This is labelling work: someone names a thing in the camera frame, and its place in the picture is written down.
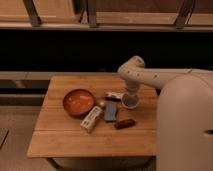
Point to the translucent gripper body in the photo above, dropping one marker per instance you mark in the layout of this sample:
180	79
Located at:
131	91

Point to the white ceramic cup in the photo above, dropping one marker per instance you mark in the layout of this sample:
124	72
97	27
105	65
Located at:
130	101

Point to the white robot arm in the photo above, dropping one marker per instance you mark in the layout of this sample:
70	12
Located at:
134	73

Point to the orange ceramic bowl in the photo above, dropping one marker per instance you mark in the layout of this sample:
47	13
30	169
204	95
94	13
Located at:
78	102

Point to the black and white box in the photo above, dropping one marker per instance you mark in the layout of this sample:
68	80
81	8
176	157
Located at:
113	96

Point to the blue sponge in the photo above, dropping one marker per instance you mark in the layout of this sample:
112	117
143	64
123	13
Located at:
110	112

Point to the dark red snack bar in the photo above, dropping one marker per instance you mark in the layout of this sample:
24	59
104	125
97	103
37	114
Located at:
124	124

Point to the white bottle with label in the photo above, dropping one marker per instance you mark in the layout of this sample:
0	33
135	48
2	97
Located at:
92	117

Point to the wooden table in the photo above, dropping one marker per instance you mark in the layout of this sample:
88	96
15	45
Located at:
57	134

